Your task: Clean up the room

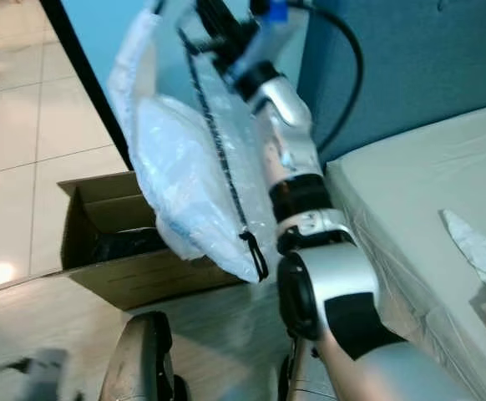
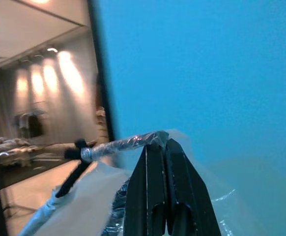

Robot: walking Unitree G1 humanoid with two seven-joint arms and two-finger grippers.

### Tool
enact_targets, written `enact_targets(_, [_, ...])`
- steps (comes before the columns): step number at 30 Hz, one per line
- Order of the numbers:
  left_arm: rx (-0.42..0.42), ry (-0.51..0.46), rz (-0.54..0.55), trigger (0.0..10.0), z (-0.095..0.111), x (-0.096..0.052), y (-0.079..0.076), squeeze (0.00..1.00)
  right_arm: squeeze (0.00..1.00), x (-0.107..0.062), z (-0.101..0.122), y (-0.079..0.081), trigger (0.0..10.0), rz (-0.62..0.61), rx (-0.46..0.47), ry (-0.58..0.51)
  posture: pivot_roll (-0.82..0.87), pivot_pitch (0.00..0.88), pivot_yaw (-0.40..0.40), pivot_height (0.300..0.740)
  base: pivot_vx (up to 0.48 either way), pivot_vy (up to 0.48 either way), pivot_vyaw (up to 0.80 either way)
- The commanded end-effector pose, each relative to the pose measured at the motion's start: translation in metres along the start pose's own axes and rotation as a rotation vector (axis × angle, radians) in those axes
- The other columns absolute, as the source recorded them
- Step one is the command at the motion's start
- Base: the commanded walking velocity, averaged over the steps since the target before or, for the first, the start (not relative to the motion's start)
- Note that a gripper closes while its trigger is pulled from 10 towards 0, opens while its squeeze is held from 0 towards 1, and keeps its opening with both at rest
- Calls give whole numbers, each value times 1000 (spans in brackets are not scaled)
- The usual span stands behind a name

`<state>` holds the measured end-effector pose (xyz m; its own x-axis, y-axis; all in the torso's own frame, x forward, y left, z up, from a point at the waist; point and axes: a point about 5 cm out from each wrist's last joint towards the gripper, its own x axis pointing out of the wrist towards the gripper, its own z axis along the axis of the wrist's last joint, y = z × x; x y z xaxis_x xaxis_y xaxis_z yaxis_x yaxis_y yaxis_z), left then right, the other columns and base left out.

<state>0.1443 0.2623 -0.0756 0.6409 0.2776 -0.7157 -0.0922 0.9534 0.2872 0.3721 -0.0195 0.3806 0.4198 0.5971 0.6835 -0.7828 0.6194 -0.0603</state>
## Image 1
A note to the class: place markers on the cream sheeted bed mattress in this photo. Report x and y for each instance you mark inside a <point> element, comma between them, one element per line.
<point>427,184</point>

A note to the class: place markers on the brown cardboard box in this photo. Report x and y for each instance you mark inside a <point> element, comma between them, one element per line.
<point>151,288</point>

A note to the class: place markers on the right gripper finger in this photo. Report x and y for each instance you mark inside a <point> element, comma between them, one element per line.
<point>216,13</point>

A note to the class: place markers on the silver robot left leg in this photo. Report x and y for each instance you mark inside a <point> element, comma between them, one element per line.
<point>139,359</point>

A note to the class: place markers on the black bundled item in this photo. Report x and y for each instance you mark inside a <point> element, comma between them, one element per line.
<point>122,246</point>

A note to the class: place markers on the clear zippered plastic bag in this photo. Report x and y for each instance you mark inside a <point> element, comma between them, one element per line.
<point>239,125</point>

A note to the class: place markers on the silver robot right leg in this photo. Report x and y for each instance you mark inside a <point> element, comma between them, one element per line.
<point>306,376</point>

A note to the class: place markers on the white crinkled pillow insert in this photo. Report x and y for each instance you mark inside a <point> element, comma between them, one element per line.
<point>176,175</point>

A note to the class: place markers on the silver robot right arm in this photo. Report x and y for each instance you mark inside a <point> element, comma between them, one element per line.
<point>343,276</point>

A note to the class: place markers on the silver robot leg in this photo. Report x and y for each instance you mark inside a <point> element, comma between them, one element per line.
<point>306,376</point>
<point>139,359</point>

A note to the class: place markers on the black door frame post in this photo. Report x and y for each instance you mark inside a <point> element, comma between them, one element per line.
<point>88,83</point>

